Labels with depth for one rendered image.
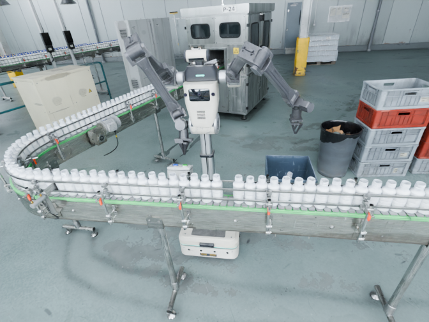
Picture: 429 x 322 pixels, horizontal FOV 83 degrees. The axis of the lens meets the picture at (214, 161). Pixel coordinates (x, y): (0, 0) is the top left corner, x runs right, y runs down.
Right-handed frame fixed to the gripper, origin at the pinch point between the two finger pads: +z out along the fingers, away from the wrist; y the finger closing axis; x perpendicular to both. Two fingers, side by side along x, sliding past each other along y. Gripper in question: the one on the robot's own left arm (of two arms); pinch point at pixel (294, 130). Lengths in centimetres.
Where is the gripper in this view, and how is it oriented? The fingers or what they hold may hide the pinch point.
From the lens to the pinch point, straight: 162.1
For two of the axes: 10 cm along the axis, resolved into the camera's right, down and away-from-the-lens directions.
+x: -9.9, 0.0, 1.6
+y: 1.4, -5.2, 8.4
